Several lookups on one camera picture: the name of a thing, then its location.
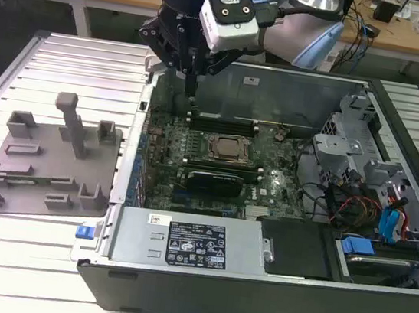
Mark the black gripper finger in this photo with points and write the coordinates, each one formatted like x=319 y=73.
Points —
x=222 y=59
x=152 y=33

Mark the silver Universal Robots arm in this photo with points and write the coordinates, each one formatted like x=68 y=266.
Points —
x=287 y=35

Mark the black RAM slot bank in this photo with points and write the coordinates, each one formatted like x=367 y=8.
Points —
x=223 y=168
x=223 y=127

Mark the CPU in metal socket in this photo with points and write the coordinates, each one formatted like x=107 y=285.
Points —
x=230 y=147

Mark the round coin battery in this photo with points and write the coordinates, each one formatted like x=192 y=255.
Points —
x=279 y=135

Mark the green motherboard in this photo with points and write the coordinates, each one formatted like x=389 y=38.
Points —
x=269 y=172

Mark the black graphics card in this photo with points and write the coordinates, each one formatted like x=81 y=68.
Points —
x=213 y=183

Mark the tall black box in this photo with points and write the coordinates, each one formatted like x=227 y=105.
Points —
x=349 y=1

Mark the silver metal disk bay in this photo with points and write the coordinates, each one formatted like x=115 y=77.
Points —
x=334 y=146

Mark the small black adapter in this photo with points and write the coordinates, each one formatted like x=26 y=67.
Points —
x=372 y=31

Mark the small silver heat sink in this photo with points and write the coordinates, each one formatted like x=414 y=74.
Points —
x=256 y=212

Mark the grey parts rack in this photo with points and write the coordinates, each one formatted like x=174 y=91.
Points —
x=57 y=167

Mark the small black box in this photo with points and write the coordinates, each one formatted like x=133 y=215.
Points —
x=385 y=11

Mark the silver power supply with label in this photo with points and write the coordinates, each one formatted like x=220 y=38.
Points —
x=134 y=231

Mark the black plastic shroud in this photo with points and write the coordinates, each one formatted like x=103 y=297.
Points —
x=297 y=249

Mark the blue case latch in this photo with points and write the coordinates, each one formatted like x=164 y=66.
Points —
x=83 y=232

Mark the hard disk in blue carrier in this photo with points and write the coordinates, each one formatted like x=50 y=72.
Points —
x=356 y=247

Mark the black open PC case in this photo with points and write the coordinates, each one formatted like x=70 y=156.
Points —
x=213 y=300

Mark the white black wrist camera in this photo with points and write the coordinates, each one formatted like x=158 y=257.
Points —
x=230 y=24

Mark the grey metal bracket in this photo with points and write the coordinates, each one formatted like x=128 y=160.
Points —
x=381 y=171

